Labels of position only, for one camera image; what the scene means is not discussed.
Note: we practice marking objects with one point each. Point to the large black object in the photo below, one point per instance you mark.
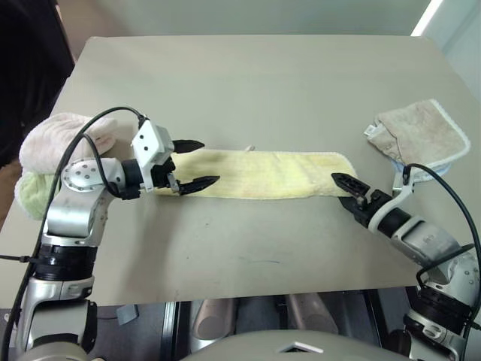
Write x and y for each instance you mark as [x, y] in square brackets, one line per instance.
[26, 56]

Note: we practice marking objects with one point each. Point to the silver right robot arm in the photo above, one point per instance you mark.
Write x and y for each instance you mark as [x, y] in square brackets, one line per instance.
[428, 237]

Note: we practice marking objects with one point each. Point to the small grey block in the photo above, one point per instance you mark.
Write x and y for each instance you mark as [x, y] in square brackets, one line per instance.
[126, 314]

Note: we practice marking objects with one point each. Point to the grey robot torso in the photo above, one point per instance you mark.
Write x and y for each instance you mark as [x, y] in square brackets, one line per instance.
[255, 347]

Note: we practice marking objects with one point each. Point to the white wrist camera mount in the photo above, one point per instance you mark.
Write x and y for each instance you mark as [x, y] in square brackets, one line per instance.
[146, 141]
[387, 207]

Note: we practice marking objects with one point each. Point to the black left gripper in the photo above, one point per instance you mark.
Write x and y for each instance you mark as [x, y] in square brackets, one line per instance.
[162, 173]

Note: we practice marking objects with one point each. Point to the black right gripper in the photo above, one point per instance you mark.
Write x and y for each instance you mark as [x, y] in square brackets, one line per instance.
[366, 210]

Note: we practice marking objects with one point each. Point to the pink towel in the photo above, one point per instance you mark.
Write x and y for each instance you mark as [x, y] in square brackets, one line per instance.
[45, 143]

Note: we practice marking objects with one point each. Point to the light blue towel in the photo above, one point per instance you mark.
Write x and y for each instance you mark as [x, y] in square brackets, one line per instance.
[439, 170]

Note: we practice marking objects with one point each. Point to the beige towel with white trim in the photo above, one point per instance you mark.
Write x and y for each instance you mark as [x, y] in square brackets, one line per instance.
[421, 131]

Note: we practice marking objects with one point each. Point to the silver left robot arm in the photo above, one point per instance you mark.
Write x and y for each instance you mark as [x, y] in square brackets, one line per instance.
[71, 214]

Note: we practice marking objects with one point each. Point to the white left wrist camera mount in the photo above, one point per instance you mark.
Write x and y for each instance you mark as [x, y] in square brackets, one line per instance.
[146, 141]

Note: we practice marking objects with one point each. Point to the brown rounded shape under table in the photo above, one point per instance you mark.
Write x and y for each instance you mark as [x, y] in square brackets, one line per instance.
[312, 312]
[210, 319]

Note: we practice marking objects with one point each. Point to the yellow towel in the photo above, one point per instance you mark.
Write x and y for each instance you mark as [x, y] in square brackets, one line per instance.
[263, 173]

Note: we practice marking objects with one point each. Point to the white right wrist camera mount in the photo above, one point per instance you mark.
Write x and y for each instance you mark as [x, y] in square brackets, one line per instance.
[387, 207]

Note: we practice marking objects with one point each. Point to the light green towel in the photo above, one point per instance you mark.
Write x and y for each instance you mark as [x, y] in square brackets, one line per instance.
[32, 195]

